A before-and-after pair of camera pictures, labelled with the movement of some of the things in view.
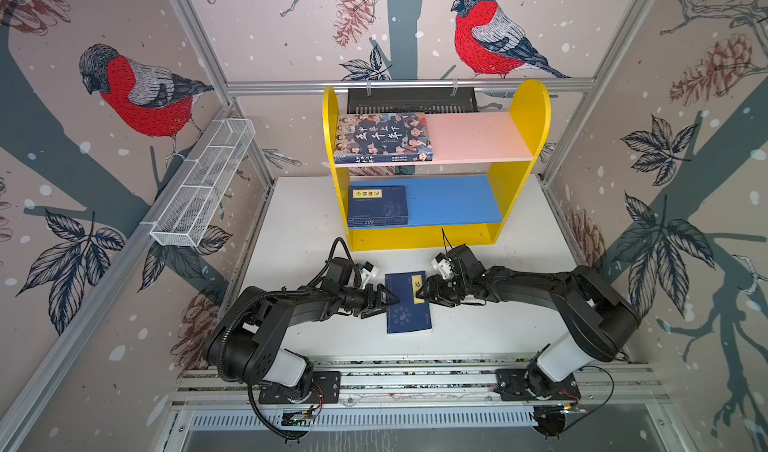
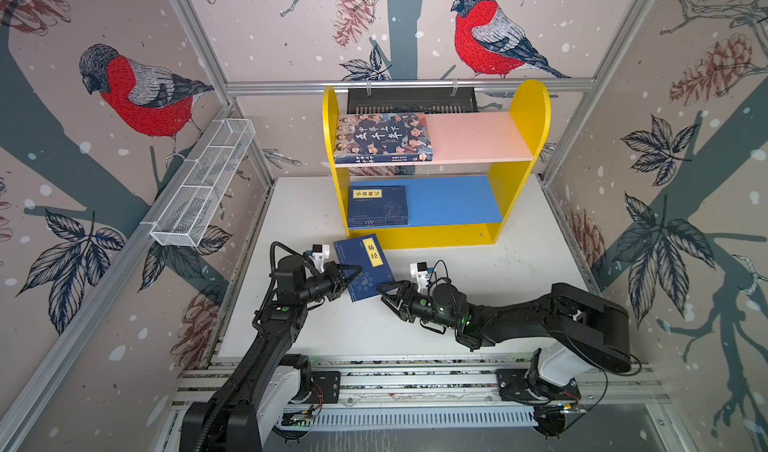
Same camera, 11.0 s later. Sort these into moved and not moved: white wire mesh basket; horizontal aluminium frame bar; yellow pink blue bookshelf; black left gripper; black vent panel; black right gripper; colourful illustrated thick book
Moved: black left gripper; black right gripper
Not moved: black vent panel; colourful illustrated thick book; horizontal aluminium frame bar; white wire mesh basket; yellow pink blue bookshelf
